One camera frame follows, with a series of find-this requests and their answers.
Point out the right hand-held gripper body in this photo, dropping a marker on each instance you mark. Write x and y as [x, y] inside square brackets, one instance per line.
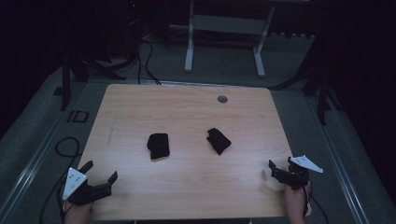
[299, 174]

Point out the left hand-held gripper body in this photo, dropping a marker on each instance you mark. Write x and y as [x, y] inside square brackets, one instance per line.
[81, 189]

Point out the person's left hand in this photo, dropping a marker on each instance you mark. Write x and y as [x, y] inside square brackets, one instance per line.
[77, 213]

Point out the person's right hand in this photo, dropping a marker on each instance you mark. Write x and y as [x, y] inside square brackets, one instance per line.
[295, 202]

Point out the folded black cloth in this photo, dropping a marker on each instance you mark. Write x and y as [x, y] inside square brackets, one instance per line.
[218, 141]
[158, 146]

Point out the black metal stand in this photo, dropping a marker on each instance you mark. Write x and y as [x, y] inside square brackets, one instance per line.
[66, 84]
[322, 93]

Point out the grey round table grommet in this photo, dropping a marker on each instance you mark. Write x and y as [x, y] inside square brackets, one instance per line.
[222, 99]

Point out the white metal desk frame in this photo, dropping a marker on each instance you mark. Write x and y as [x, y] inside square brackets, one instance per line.
[229, 24]

